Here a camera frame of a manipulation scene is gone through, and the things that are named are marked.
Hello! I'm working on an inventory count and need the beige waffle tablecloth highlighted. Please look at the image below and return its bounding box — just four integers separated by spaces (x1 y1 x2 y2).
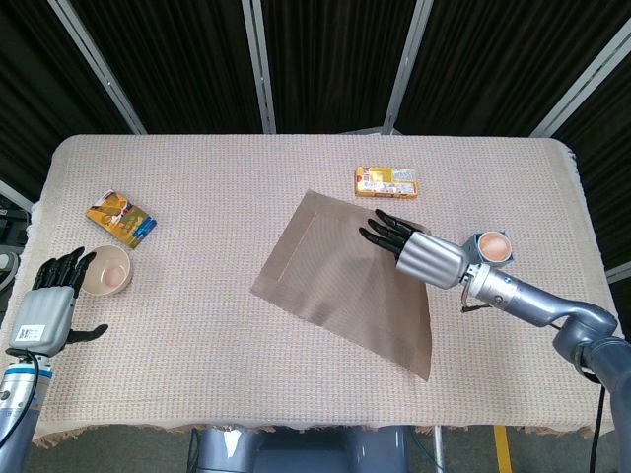
0 133 605 449

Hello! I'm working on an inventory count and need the brown woven placemat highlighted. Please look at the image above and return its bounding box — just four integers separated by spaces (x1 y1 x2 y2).
249 188 434 384

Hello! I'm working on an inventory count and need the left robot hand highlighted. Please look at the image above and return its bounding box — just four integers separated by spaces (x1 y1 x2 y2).
4 245 109 357

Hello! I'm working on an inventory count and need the black curtain panel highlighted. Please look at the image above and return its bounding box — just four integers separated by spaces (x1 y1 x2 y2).
0 0 137 203
260 0 420 134
68 0 262 135
396 0 631 137
551 53 631 272

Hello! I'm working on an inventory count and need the pink cup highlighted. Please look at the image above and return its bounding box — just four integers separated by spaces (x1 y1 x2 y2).
477 231 512 264

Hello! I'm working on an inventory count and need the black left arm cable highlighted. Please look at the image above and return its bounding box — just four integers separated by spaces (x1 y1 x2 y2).
0 347 43 444

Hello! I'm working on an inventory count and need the metal table leg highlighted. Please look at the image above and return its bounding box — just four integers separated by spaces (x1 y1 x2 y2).
431 426 448 473

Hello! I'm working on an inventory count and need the yellow cracker box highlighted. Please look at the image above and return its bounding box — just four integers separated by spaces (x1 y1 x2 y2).
354 166 420 200

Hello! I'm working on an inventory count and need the light brown bowl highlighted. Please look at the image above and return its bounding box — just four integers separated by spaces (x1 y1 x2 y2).
78 244 134 297

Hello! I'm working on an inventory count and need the yellow and blue snack box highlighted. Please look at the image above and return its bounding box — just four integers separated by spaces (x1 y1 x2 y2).
85 190 159 251

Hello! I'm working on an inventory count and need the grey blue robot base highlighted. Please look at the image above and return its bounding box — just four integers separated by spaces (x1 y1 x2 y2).
189 427 410 473

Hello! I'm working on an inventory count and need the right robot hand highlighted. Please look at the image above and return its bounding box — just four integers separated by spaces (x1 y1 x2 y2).
358 208 469 290

